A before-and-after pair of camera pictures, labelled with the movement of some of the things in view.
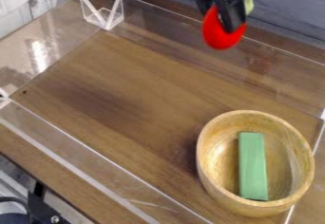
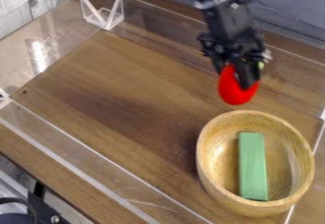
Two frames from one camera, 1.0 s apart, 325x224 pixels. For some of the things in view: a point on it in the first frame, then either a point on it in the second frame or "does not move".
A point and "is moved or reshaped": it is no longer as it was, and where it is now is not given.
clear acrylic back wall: [262, 67] does not move
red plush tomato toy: [215, 35] is moved or reshaped
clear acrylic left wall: [33, 46] does not move
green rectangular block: [253, 166] does not move
